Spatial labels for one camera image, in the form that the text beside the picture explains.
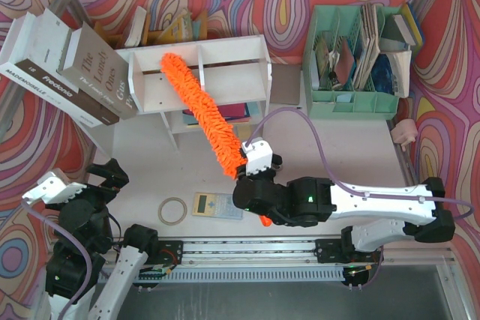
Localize clear tape roll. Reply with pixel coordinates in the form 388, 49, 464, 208
157, 197, 188, 226

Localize orange microfiber duster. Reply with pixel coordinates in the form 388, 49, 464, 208
160, 52, 273, 228

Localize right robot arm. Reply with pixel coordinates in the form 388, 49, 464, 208
232, 173, 455, 253

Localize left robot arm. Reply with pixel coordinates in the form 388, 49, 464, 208
39, 159, 159, 319

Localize white wooden bookshelf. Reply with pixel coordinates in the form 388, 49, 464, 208
118, 35, 272, 147

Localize white side shelf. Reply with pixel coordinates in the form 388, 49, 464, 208
74, 120, 125, 157

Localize black silver stapler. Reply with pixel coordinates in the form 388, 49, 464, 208
271, 154, 283, 171

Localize yellow sticky notes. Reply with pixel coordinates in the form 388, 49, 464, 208
235, 125, 252, 142

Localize beige blue calculator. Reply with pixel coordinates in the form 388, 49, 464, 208
192, 193, 243, 220

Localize stack of coloured paper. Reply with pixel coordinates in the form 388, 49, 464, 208
181, 102, 260, 127

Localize grey book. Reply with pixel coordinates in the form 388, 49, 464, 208
59, 23, 137, 120

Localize pink pig figurine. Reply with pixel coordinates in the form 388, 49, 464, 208
391, 118, 418, 151

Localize brown book Fredonia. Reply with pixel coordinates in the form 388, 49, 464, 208
30, 9, 119, 125

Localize mint green desk organizer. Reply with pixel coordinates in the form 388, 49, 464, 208
302, 3, 399, 120

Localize books behind shelf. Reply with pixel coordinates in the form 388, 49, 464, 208
94, 7, 208, 49

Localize white book Mademoiselle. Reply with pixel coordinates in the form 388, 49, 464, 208
1, 13, 101, 127

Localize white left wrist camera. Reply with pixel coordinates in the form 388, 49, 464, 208
22, 168, 87, 205

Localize aluminium mounting rail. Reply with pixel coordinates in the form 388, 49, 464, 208
159, 236, 456, 268

